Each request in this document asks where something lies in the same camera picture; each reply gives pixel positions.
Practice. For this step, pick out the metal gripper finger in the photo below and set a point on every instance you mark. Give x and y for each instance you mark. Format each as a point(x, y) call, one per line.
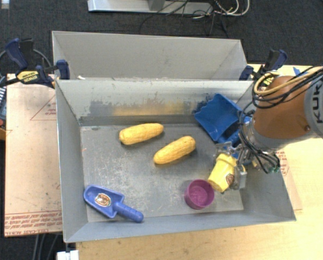
point(223, 148)
point(241, 179)

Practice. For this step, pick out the yellow plastic cup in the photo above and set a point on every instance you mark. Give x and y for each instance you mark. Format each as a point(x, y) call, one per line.
point(220, 173)

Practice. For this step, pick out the blue plastic toy tray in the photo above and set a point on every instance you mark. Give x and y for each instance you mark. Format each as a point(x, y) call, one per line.
point(216, 115)

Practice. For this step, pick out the purple plastic cup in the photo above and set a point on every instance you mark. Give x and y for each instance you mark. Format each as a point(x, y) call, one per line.
point(199, 194)

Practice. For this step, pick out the yellow toy corn cob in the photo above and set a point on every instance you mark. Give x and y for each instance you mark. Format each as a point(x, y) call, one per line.
point(141, 133)
point(174, 149)

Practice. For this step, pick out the grey metal bin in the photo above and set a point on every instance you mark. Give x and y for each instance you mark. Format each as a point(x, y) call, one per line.
point(139, 172)

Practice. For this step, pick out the blue toy scoop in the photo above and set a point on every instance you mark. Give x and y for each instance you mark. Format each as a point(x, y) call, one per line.
point(107, 202)

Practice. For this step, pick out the brown cardboard board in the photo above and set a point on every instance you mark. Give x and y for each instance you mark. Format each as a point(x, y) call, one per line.
point(28, 158)

